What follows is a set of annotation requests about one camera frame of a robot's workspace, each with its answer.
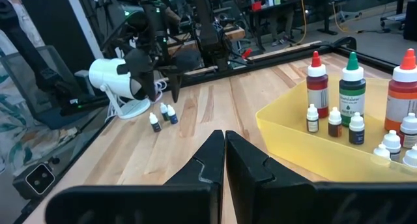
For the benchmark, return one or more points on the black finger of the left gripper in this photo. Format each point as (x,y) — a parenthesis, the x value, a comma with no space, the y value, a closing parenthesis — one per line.
(176,87)
(150,87)

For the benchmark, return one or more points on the red cup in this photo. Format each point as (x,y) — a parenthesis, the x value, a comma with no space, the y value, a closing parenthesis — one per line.
(256,6)

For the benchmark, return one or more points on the yellow translucent plastic bin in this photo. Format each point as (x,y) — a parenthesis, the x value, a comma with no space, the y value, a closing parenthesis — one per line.
(325,159)

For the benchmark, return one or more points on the small red clamp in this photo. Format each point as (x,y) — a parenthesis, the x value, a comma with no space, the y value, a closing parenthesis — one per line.
(246,53)

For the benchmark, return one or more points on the large green food colouring bottle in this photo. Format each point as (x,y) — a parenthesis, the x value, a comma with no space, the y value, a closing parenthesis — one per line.
(352,90)

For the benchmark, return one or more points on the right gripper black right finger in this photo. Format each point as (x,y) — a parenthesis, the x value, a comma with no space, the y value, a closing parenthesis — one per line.
(260,198)

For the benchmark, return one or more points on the person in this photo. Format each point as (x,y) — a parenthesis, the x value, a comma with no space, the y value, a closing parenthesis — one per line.
(172,17)
(19,142)
(280,22)

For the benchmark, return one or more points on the black table-level camera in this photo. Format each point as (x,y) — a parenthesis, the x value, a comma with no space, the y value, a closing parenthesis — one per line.
(36,180)

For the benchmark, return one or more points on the black box blue light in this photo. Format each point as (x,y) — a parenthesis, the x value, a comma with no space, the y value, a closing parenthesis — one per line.
(411,22)

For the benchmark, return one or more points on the grey mesh chair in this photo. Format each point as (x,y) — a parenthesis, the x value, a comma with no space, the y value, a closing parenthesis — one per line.
(23,87)

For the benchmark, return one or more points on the large red food colouring bottle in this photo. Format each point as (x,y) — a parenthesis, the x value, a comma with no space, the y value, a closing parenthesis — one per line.
(317,87)

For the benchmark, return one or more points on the large orange food colouring bottle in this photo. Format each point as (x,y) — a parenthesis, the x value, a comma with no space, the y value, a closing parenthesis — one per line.
(402,97)

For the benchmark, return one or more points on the white round spot lamp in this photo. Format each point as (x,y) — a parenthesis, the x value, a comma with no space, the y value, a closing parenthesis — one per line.
(107,74)

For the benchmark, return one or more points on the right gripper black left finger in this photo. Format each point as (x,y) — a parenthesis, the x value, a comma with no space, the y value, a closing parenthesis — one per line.
(195,201)

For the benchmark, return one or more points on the small orange dropper bottle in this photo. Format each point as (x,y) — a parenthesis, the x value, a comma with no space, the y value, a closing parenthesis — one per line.
(335,123)

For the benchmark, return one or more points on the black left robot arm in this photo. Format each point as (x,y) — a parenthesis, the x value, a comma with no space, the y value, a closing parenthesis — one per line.
(208,22)

